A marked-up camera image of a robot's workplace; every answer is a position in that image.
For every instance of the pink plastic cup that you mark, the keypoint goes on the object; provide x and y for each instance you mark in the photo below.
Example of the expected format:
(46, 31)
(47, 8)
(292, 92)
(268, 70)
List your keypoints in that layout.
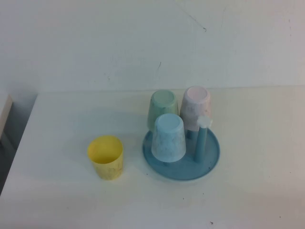
(193, 112)

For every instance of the green plastic cup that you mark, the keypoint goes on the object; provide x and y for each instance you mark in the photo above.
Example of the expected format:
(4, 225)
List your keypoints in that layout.
(159, 112)

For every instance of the light blue plastic cup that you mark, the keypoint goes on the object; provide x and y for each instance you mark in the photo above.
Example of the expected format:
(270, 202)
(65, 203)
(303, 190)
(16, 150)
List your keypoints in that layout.
(168, 143)

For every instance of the blue cup stand with pegs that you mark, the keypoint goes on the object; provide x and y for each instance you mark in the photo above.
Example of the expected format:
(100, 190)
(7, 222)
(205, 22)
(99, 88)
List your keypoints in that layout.
(186, 168)

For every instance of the yellow plastic cup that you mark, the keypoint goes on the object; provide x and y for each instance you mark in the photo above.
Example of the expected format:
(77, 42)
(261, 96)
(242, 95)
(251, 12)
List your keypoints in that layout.
(108, 169)

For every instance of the beige wooden board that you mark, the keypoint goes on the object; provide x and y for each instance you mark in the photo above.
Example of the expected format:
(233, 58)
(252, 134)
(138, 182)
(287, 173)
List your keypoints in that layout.
(5, 112)

